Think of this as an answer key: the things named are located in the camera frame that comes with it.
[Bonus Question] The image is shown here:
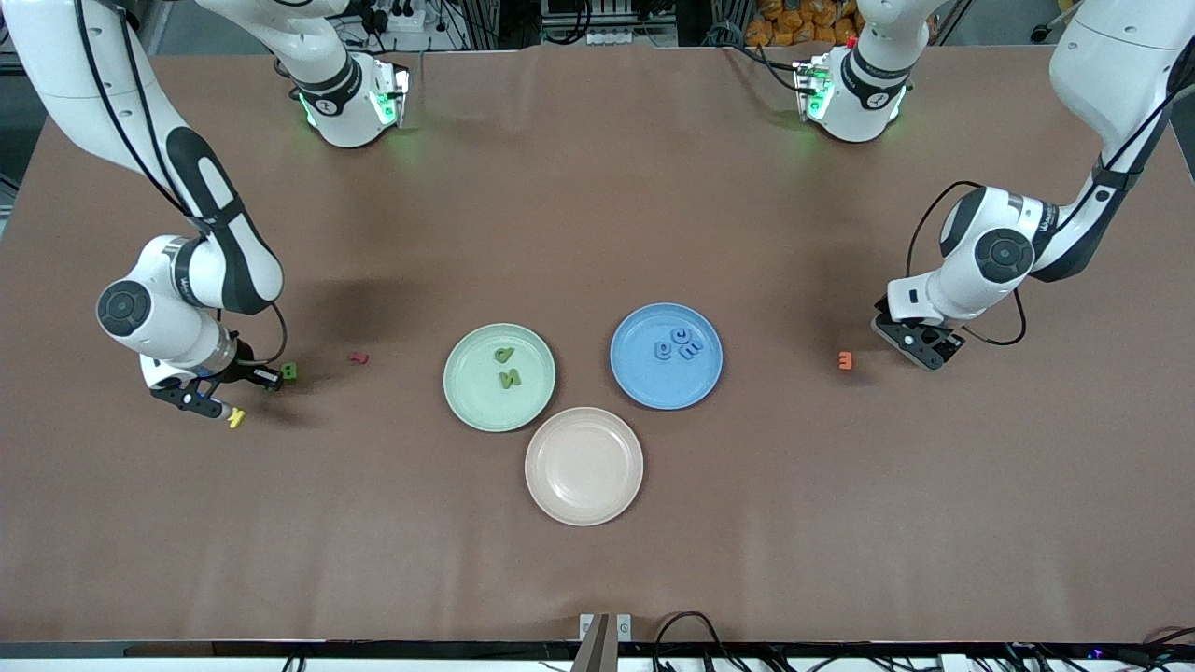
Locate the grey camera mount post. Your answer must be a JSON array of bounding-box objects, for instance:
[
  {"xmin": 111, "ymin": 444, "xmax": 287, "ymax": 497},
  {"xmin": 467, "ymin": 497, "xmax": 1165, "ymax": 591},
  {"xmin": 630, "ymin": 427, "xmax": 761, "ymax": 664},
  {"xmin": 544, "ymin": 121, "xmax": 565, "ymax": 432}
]
[{"xmin": 570, "ymin": 613, "xmax": 612, "ymax": 672}]

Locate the pale pink round plate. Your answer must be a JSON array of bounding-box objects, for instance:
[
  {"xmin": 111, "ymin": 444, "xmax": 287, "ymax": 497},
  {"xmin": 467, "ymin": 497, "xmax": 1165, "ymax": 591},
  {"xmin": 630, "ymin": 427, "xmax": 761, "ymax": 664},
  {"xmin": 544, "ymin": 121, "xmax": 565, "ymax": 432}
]
[{"xmin": 525, "ymin": 407, "xmax": 645, "ymax": 527}]

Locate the white power strip with plugs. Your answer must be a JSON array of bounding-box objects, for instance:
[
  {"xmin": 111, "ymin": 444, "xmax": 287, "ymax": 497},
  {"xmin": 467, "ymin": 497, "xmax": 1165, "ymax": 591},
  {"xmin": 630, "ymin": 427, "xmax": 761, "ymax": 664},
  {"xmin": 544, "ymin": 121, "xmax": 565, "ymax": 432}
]
[{"xmin": 359, "ymin": 0, "xmax": 427, "ymax": 35}]

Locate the bag of orange fruit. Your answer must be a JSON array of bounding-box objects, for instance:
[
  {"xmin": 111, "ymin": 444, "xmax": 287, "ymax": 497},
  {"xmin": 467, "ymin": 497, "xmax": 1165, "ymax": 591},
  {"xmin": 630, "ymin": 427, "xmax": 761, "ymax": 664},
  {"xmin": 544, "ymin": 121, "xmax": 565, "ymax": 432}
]
[{"xmin": 744, "ymin": 0, "xmax": 865, "ymax": 48}]

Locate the white mounting bracket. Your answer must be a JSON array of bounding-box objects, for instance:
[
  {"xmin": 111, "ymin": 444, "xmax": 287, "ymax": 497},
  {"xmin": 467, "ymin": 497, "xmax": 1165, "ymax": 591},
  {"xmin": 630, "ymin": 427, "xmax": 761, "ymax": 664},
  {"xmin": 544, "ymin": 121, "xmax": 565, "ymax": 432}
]
[{"xmin": 579, "ymin": 613, "xmax": 633, "ymax": 643}]

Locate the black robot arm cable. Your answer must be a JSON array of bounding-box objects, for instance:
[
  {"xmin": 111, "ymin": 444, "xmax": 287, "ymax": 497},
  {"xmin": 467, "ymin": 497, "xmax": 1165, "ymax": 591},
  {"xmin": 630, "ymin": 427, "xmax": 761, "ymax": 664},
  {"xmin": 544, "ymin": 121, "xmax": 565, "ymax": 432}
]
[
  {"xmin": 906, "ymin": 0, "xmax": 1195, "ymax": 347},
  {"xmin": 75, "ymin": 0, "xmax": 289, "ymax": 367}
]

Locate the brown table cover sheet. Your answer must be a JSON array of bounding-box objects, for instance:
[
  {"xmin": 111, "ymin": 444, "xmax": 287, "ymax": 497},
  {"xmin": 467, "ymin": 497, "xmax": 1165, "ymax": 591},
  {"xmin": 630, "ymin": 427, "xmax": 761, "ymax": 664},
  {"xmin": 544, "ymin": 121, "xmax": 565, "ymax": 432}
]
[{"xmin": 0, "ymin": 42, "xmax": 1195, "ymax": 645}]

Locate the black looped cable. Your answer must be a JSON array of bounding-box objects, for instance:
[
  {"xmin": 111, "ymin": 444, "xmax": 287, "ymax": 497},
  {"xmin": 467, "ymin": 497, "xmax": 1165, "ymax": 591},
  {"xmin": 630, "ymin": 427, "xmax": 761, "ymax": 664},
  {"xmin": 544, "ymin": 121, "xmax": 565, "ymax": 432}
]
[{"xmin": 654, "ymin": 611, "xmax": 724, "ymax": 672}]

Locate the blue round plate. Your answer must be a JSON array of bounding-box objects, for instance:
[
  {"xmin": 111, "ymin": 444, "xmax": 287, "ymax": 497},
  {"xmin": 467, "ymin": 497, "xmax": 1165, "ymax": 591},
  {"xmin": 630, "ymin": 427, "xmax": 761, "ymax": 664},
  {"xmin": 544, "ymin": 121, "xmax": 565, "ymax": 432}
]
[{"xmin": 610, "ymin": 302, "xmax": 724, "ymax": 411}]

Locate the pale green round plate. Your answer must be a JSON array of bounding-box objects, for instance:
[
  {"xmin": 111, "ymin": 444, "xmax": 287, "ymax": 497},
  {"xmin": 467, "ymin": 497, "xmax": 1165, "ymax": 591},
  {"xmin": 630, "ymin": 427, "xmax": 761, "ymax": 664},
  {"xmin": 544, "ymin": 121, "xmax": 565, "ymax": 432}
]
[{"xmin": 443, "ymin": 323, "xmax": 557, "ymax": 433}]

